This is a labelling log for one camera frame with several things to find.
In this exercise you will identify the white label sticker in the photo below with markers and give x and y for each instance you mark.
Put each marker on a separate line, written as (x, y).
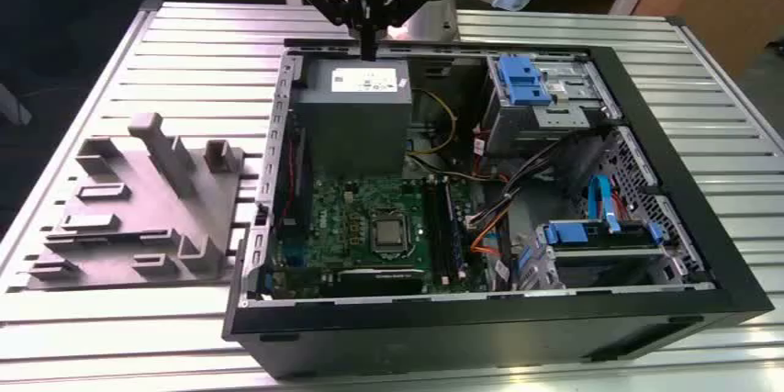
(365, 81)

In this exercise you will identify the blue plastic drive latch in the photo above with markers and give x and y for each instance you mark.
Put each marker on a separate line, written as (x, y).
(521, 84)

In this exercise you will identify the grey power supply unit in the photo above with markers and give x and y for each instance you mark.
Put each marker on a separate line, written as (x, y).
(350, 135)

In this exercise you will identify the silver drive cage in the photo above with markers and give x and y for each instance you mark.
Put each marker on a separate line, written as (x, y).
(551, 121)

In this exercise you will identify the CPU socket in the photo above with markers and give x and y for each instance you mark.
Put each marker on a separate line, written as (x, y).
(389, 212)

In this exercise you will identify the green motherboard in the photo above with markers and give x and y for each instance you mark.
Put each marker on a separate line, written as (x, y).
(331, 208)

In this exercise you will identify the silver CPU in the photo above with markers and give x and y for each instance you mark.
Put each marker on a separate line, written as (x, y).
(390, 232)

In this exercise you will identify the grey parts rack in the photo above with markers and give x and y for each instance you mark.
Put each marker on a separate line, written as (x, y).
(154, 208)

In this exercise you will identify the hard disk in blue carrier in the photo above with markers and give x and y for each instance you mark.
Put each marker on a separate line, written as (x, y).
(567, 232)

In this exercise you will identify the grey metal leg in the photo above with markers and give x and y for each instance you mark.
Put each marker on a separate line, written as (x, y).
(15, 109)

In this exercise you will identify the blue board connector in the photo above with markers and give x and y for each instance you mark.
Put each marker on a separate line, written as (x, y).
(294, 258)

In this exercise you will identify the black graphics card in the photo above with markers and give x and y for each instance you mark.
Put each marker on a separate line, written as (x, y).
(381, 279)

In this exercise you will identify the black PC case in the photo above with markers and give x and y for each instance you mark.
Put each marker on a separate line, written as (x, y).
(490, 318)

